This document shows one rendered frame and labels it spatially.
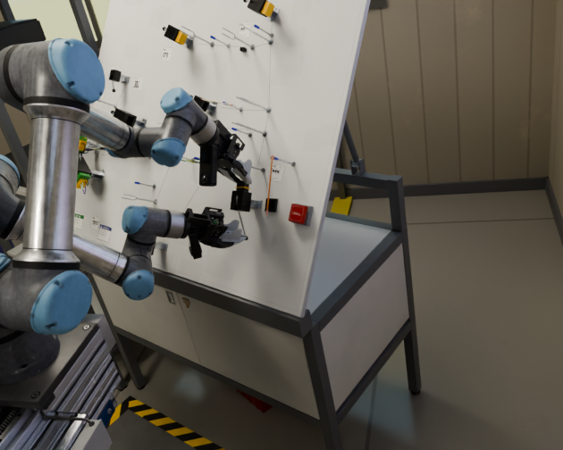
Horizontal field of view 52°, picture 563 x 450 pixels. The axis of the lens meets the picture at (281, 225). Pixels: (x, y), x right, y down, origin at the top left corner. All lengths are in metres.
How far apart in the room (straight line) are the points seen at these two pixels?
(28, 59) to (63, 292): 0.42
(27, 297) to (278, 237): 0.81
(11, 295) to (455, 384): 1.92
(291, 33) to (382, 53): 1.85
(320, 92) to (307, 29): 0.21
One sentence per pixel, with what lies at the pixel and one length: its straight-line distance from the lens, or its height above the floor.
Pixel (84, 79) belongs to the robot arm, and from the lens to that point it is 1.14.
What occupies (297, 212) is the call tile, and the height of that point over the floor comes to 1.12.
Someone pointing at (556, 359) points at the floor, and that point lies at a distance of 2.76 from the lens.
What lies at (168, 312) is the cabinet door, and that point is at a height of 0.63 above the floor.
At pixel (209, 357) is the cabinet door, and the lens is 2.21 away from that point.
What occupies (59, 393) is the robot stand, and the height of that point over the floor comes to 1.09.
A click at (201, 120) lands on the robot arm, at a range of 1.53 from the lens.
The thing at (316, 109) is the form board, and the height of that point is 1.34.
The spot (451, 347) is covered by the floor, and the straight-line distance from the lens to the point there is 2.77.
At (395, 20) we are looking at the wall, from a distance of 3.58.
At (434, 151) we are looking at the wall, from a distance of 3.83.
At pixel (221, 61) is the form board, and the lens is 1.98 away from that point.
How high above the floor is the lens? 1.89
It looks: 29 degrees down
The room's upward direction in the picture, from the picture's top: 12 degrees counter-clockwise
